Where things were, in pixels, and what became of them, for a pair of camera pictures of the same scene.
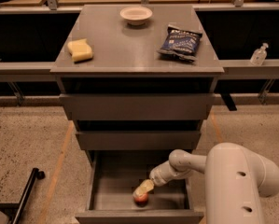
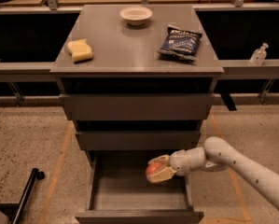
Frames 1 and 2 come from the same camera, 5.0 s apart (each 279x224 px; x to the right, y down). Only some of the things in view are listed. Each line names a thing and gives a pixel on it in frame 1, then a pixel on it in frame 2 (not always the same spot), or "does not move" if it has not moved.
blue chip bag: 180,44 does not move
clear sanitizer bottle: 259,54 does not move
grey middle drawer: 138,140 does not move
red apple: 142,200 → 153,167
